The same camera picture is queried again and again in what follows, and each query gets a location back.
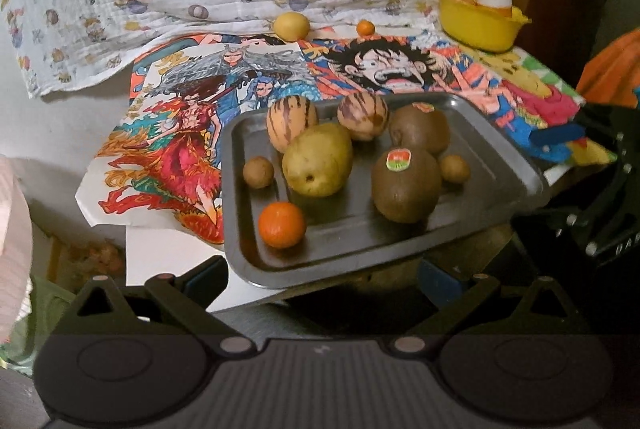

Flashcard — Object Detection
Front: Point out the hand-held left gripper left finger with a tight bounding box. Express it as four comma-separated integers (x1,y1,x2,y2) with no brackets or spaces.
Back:
62,255,256,355

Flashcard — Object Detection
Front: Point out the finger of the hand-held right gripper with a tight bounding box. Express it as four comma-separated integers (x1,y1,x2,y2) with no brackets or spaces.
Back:
512,194,640,255
530,106,640,190

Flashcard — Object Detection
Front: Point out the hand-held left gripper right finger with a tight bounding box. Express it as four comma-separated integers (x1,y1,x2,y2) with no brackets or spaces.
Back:
387,259,586,354

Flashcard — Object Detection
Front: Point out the orange mandarin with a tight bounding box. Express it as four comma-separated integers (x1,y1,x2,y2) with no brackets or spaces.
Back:
258,202,307,250

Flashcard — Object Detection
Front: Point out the brown kiwi with sticker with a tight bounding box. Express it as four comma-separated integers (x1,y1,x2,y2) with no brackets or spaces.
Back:
371,146,443,224
388,102,452,156

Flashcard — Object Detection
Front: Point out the small brown longan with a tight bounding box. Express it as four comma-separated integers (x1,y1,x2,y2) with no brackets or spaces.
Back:
439,154,471,184
243,156,275,188

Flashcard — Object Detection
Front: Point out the grey metal tray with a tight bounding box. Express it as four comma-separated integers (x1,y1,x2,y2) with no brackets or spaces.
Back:
218,92,546,290

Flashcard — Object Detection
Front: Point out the yellow-green pear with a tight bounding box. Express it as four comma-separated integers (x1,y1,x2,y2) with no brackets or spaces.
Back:
281,122,355,198

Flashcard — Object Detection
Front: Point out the striped pepino melon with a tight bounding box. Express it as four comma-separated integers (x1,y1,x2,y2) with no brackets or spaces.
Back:
266,95,319,155
336,90,390,142

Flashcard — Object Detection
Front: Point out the orange cloth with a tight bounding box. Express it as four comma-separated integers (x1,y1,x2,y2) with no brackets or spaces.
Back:
576,28,640,107

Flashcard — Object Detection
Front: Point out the yellow plastic bowl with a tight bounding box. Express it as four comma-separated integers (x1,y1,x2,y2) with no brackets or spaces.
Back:
435,0,532,52

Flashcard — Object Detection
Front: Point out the fantasy figure poster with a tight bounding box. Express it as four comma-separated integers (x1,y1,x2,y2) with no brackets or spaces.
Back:
75,42,321,245

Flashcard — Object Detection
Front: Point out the green cloth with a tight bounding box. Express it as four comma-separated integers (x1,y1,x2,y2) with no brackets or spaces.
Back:
10,276,76,360

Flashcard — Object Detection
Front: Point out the yellow lemon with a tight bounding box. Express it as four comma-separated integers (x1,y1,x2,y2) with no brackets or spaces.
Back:
273,12,311,42

